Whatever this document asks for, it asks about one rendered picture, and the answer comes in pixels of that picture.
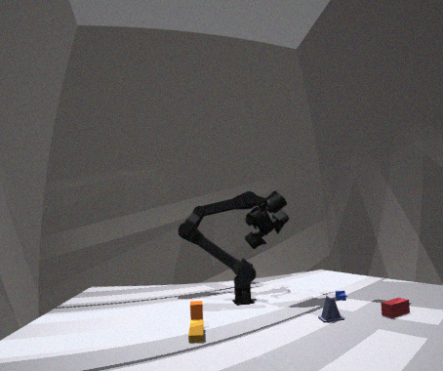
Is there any orange rectangular bar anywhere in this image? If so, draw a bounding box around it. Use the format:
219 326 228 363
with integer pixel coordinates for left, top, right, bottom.
188 301 204 343

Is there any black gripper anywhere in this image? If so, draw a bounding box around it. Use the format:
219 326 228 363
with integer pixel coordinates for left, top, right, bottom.
245 210 289 249

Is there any small blue block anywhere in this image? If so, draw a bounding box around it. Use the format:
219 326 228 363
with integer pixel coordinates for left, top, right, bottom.
335 291 346 301

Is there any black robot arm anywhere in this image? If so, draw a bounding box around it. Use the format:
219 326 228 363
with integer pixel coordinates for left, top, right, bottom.
179 190 287 306

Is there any red block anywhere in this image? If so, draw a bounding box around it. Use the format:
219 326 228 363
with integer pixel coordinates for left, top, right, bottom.
381 298 410 318

